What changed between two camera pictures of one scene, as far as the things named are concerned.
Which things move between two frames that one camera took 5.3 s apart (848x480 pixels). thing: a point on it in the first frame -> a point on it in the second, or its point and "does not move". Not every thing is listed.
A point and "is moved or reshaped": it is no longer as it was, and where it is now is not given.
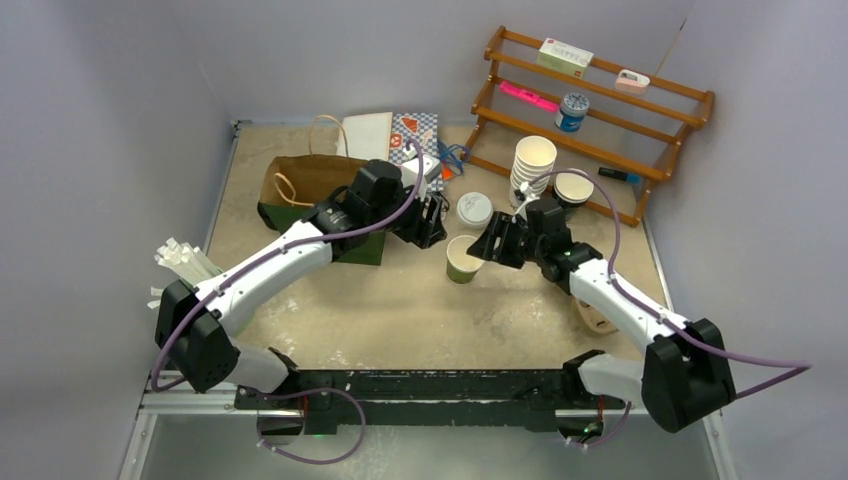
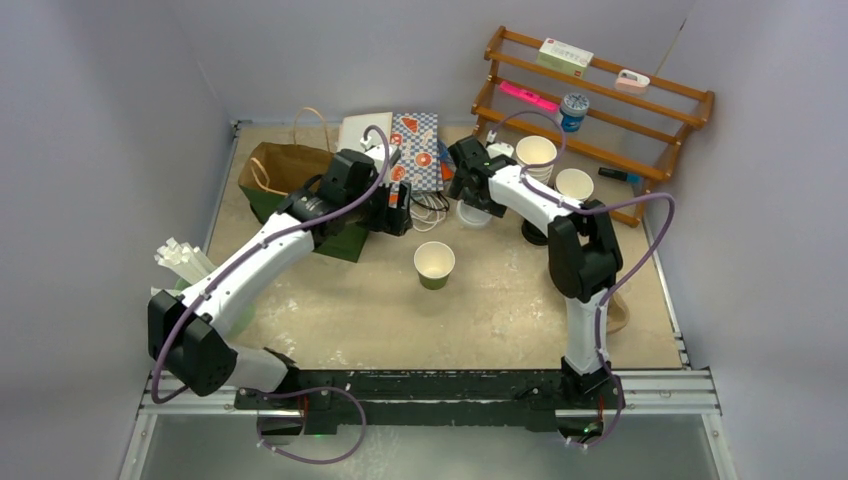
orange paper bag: [446, 172] does not move
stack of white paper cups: [535, 156] does not move
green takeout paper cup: [461, 268] -> [434, 261]
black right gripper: [502, 226] -> [458, 190]
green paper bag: [292, 185] is moved or reshaped
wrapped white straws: [190, 264] does not move
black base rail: [368, 401] does not move
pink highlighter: [527, 94] does not move
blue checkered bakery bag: [422, 127] does not move
